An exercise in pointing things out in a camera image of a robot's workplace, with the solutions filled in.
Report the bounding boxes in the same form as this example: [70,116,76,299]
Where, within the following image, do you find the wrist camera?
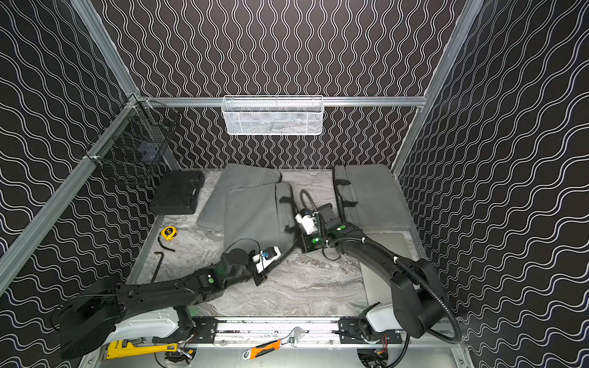
[252,246,282,274]
[294,210,318,236]

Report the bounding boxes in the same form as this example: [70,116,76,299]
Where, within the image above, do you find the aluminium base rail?
[181,317,406,348]

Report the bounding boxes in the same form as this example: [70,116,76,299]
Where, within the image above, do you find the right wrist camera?
[294,210,318,236]

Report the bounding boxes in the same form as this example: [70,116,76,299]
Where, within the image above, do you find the yellow pipe wrench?
[106,340,179,360]

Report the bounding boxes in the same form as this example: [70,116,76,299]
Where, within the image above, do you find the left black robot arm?
[57,247,282,360]

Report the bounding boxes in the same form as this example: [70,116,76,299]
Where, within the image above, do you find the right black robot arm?
[294,204,462,344]

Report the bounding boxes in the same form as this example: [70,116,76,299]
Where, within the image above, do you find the silver laptop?
[360,231,420,305]

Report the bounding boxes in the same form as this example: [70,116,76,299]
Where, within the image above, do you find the white wire mesh basket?
[221,95,325,136]

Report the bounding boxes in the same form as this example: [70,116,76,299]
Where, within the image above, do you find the black plastic tool case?
[149,170,205,216]

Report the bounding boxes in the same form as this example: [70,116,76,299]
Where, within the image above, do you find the orange adjustable wrench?
[242,327,307,360]

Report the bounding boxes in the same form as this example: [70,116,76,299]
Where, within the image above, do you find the grey laptop bag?
[196,163,282,232]
[224,182,299,258]
[333,164,414,234]

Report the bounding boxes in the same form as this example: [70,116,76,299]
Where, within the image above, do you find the black hex key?
[150,251,165,284]

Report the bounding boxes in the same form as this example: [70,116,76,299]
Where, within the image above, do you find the black wire basket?
[90,95,180,186]

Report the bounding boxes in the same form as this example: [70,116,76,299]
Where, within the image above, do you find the yellow tape measure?
[160,226,178,242]

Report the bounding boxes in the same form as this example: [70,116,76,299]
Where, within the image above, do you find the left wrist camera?
[252,246,282,274]

